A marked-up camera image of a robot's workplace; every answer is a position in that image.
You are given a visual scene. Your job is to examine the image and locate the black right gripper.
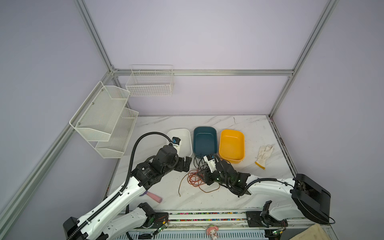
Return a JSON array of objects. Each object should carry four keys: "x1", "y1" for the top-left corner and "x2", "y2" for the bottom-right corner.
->
[{"x1": 195, "y1": 166, "x2": 231, "y2": 186}]

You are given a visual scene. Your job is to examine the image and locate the red cable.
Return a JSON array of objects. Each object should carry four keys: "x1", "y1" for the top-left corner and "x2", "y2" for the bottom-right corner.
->
[{"x1": 186, "y1": 169, "x2": 211, "y2": 188}]

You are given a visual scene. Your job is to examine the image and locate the black cable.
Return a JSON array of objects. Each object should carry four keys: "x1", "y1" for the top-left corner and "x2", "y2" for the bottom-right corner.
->
[{"x1": 193, "y1": 155, "x2": 215, "y2": 175}]

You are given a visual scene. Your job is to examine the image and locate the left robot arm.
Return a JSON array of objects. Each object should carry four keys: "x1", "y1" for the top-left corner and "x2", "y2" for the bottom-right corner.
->
[{"x1": 63, "y1": 137, "x2": 192, "y2": 240}]

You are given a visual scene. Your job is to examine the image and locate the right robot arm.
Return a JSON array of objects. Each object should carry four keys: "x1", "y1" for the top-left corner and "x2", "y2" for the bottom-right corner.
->
[{"x1": 198, "y1": 161, "x2": 335, "y2": 227}]

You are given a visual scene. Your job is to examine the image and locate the white plastic bin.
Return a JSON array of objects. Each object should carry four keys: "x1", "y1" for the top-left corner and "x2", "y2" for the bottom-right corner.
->
[{"x1": 167, "y1": 129, "x2": 193, "y2": 158}]

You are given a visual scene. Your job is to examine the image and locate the dark teal plastic bin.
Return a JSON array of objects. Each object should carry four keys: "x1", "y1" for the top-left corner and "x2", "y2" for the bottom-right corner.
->
[{"x1": 193, "y1": 126, "x2": 219, "y2": 159}]

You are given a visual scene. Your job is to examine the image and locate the yellow plastic bin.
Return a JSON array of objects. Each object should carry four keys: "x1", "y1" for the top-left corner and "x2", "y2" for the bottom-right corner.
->
[{"x1": 219, "y1": 129, "x2": 245, "y2": 164}]

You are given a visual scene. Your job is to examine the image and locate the purple pink spatula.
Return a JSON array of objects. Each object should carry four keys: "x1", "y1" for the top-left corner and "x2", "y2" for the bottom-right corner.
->
[{"x1": 140, "y1": 191, "x2": 163, "y2": 203}]

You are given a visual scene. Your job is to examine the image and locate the pink doll figure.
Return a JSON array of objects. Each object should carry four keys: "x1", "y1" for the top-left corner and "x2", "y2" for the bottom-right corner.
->
[{"x1": 206, "y1": 226, "x2": 219, "y2": 240}]

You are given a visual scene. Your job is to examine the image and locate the white work glove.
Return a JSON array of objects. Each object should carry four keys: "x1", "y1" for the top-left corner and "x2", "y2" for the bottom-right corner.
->
[{"x1": 255, "y1": 145, "x2": 274, "y2": 170}]

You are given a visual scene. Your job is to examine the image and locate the white mesh lower shelf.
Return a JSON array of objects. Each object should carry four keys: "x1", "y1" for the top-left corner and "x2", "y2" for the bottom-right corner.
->
[{"x1": 95, "y1": 108, "x2": 139, "y2": 159}]

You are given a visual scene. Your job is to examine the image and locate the white mesh shelf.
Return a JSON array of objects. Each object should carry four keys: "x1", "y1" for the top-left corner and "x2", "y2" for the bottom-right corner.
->
[
  {"x1": 69, "y1": 82, "x2": 130, "y2": 142},
  {"x1": 95, "y1": 108, "x2": 139, "y2": 159}
]

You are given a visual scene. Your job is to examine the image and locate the white mesh upper shelf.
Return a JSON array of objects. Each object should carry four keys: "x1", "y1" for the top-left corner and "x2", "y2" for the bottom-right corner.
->
[{"x1": 69, "y1": 82, "x2": 130, "y2": 142}]

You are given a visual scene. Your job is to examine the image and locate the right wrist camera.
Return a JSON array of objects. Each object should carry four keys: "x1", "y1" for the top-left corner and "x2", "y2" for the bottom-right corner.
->
[{"x1": 203, "y1": 155, "x2": 217, "y2": 173}]

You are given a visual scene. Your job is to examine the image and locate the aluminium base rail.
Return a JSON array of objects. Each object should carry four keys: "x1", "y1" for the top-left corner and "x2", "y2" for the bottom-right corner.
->
[{"x1": 89, "y1": 209, "x2": 334, "y2": 240}]

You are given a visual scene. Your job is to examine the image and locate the white wire wall basket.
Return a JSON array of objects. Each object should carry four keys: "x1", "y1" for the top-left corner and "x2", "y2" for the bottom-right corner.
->
[{"x1": 126, "y1": 65, "x2": 174, "y2": 97}]

